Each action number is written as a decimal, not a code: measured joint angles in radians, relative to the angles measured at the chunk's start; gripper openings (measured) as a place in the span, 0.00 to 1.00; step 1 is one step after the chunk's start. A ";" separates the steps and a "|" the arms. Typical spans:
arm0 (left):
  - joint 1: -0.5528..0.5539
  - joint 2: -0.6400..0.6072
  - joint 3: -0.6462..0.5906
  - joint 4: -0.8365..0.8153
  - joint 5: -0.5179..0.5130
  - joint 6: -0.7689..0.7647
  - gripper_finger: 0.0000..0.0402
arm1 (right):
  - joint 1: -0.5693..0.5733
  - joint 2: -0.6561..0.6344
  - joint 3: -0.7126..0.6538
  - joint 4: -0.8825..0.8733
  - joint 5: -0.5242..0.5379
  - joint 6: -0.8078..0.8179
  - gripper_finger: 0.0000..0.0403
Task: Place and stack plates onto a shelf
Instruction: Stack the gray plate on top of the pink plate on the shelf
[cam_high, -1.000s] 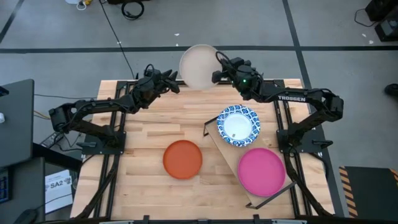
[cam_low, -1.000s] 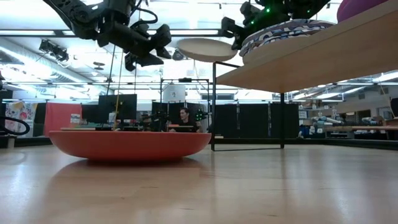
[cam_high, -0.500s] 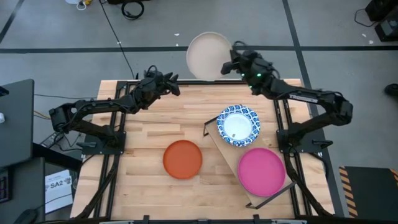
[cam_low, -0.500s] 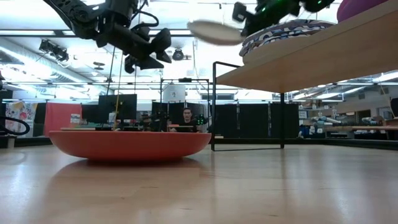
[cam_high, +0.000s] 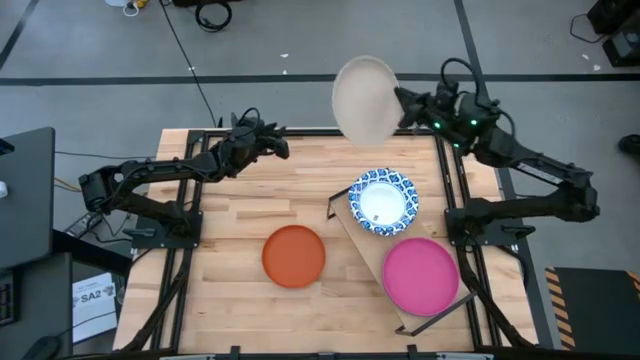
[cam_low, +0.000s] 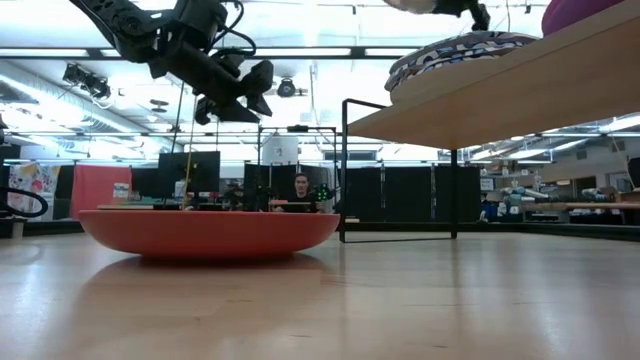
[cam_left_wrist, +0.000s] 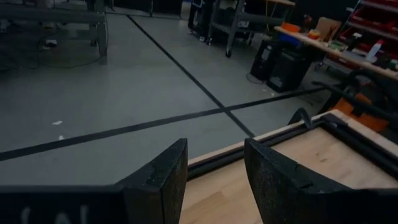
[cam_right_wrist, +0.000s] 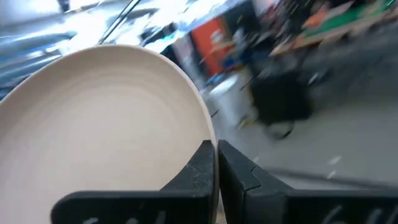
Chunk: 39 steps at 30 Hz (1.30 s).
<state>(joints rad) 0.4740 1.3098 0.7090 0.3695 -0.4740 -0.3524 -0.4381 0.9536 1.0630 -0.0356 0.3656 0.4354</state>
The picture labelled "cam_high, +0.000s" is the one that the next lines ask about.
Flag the black cable loop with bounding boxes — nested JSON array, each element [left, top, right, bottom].
[[569, 12, 601, 45]]

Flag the coiled black cable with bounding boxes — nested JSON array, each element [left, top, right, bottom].
[[194, 0, 234, 34]]

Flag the person's foot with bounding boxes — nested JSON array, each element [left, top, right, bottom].
[[617, 133, 640, 155]]

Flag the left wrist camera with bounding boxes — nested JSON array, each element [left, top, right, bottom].
[[230, 113, 265, 141]]

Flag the black power strip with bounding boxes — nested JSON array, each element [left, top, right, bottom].
[[64, 209, 104, 239]]

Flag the orange plastic plate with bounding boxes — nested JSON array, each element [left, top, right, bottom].
[[261, 224, 327, 290]]

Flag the dark grey desk top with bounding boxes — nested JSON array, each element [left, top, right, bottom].
[[0, 127, 56, 271]]

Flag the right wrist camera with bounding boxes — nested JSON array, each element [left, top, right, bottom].
[[434, 74, 464, 104]]

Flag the grey floor cable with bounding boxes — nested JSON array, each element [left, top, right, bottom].
[[54, 151, 159, 161]]

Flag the white and yellow cord bundle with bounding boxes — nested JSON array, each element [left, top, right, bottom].
[[104, 0, 151, 18]]

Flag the black plate hazard striped edge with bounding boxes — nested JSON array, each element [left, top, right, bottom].
[[544, 266, 640, 351]]

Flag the black equipment case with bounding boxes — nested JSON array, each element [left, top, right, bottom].
[[587, 0, 640, 69]]

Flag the white printed paper sheet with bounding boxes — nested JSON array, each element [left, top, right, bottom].
[[72, 272, 119, 345]]

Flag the wooden shelf black metal legs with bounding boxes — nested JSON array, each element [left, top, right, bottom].
[[325, 167, 477, 337]]

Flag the thin black floor cable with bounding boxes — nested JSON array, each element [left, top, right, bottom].
[[158, 0, 220, 127]]

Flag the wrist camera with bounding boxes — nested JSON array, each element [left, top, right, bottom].
[[230, 113, 265, 141], [434, 74, 464, 104]]

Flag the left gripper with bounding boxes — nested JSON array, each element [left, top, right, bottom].
[[219, 135, 290, 176]]

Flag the black computer mouse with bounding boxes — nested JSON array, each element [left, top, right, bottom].
[[22, 335, 62, 360]]

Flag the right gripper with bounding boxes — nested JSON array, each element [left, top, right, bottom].
[[393, 85, 469, 144]]

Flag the pink plastic plate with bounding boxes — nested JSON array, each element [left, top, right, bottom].
[[382, 237, 460, 317]]

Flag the blue patterned paper plate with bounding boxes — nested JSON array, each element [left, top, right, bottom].
[[347, 167, 420, 237]]

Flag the yellow floor cable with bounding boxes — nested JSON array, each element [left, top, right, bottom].
[[53, 177, 94, 194]]

